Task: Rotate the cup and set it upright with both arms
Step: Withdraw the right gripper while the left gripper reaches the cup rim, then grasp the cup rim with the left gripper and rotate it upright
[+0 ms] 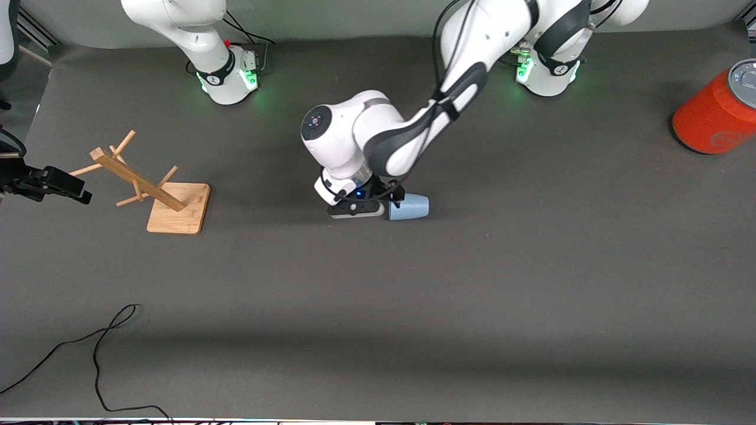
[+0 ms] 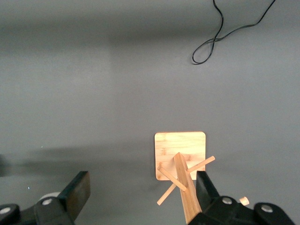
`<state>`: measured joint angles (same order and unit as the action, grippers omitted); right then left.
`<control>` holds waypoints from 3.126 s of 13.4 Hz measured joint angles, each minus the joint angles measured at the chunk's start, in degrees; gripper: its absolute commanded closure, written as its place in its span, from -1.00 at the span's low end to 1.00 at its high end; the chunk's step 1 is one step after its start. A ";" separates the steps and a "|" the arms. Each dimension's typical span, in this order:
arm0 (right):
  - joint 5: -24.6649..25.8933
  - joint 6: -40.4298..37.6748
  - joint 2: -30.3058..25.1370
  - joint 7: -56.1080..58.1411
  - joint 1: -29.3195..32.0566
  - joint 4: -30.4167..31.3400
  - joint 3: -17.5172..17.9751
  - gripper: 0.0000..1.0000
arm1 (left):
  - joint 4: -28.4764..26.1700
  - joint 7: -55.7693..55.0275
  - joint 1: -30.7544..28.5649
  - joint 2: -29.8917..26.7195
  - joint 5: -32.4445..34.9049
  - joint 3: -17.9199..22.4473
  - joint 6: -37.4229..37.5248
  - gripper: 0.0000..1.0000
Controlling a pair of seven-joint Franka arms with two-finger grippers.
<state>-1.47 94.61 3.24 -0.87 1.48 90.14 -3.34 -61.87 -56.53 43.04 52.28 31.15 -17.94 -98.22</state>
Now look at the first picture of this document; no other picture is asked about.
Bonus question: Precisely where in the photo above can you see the black right base cables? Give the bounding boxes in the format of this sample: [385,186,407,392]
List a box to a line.
[185,11,280,76]

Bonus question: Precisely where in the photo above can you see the orange cylindrical can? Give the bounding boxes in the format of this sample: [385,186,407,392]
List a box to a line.
[672,58,756,156]

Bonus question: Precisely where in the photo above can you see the thin black loose cable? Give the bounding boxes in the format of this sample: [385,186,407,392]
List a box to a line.
[0,304,173,423]

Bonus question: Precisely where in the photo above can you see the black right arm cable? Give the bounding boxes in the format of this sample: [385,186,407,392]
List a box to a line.
[0,126,28,159]

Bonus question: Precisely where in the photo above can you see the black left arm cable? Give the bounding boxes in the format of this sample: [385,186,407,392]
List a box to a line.
[432,0,473,122]

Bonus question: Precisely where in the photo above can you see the wooden cup rack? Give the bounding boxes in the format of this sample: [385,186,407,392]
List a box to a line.
[60,130,211,236]

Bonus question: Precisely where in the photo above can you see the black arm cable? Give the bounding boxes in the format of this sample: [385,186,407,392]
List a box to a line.
[432,0,473,122]
[0,126,28,159]

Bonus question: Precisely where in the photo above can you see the aluminium frame rail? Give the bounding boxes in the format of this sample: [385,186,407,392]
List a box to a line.
[17,8,61,49]

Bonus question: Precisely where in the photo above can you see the black base cables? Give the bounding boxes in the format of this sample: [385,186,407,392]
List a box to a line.
[499,41,553,67]
[185,11,280,76]

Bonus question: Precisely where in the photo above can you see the light blue cup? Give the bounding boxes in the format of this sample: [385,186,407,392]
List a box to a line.
[388,194,430,222]

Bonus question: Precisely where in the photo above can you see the black left base cables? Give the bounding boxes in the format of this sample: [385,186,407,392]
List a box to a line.
[499,41,553,67]

